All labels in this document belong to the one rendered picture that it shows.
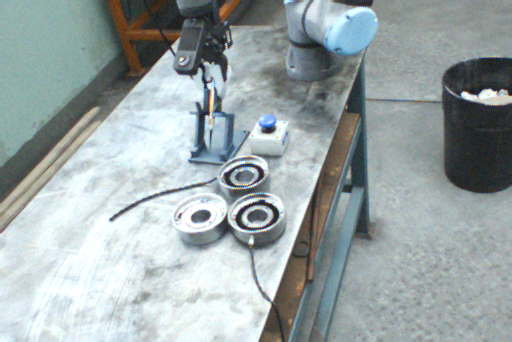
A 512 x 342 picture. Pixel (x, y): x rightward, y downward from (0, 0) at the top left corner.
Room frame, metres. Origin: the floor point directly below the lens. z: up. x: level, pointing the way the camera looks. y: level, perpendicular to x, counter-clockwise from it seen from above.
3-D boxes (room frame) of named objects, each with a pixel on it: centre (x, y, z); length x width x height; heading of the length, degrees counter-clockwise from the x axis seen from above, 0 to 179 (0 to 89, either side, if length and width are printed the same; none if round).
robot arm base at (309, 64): (1.30, -0.21, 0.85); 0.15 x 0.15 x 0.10
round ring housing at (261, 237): (0.74, 0.01, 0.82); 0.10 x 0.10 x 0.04
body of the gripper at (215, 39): (1.07, 0.05, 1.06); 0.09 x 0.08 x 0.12; 152
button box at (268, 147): (0.99, -0.05, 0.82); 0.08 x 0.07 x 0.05; 154
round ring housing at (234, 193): (0.86, 0.03, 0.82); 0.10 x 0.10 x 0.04
